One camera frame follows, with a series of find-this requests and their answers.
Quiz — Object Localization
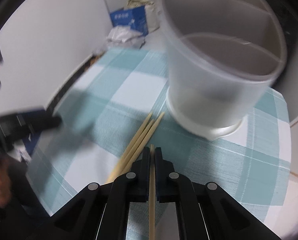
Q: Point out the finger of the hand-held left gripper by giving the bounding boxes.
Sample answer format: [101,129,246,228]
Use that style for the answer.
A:
[19,107,63,137]

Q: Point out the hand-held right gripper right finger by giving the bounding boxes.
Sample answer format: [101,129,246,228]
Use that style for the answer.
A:
[155,147,282,240]

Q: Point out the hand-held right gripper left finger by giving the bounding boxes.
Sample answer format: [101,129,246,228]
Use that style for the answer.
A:
[27,146,150,240]

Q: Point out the wooden chopstick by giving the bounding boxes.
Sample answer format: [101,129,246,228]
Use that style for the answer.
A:
[150,144,156,240]

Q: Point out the pile of wooden chopsticks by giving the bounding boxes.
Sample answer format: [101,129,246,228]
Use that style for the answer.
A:
[106,112,166,183]

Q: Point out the translucent white utensil holder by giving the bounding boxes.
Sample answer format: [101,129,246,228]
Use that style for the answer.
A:
[158,0,288,141]

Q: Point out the round dark table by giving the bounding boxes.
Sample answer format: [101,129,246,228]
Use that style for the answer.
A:
[45,52,102,110]

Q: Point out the teal white checked tablecloth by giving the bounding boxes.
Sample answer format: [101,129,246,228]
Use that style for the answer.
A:
[30,49,292,240]

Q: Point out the white plastic bag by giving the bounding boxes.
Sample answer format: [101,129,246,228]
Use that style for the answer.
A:
[106,26,147,49]

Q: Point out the blue cardboard box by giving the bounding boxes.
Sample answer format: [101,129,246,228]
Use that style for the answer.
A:
[110,5,149,37]

